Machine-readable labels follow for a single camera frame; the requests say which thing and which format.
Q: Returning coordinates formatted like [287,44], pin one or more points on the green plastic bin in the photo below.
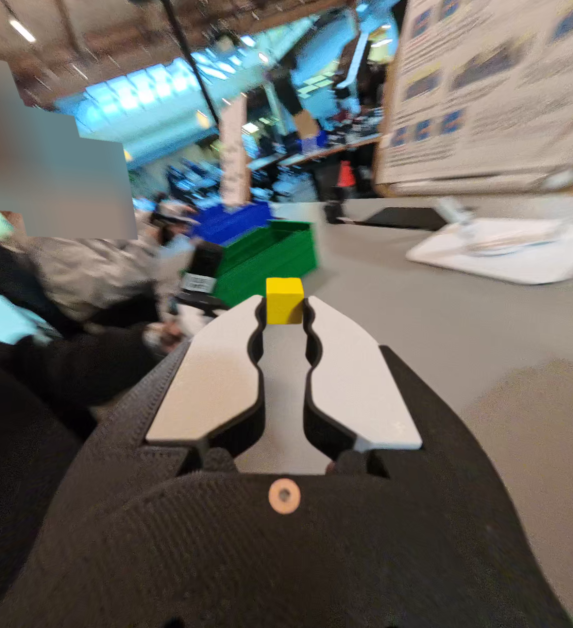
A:
[271,250]

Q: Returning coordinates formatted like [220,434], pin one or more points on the blue plastic bin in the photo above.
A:
[232,223]

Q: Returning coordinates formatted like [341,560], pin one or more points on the small yellow cube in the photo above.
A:
[284,299]

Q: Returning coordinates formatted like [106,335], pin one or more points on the grey desk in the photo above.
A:
[414,319]

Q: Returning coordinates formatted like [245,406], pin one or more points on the person's left hand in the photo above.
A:
[166,336]

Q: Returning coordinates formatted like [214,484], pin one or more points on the orange traffic cone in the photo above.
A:
[346,175]

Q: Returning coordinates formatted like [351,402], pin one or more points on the black desk strip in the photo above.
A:
[404,218]

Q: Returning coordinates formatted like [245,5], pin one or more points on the black power adapter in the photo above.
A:
[334,212]

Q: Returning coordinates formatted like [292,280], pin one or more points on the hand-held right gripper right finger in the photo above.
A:
[365,387]

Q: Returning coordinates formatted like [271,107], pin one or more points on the black round-headed pole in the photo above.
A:
[188,54]

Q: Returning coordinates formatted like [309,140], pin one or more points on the instruction sheet on stand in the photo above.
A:
[235,152]

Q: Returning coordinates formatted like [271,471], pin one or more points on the person's left forearm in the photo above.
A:
[70,363]

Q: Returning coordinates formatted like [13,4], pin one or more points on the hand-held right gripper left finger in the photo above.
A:
[208,387]

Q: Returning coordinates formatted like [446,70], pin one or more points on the white document stand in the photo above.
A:
[512,250]
[310,127]

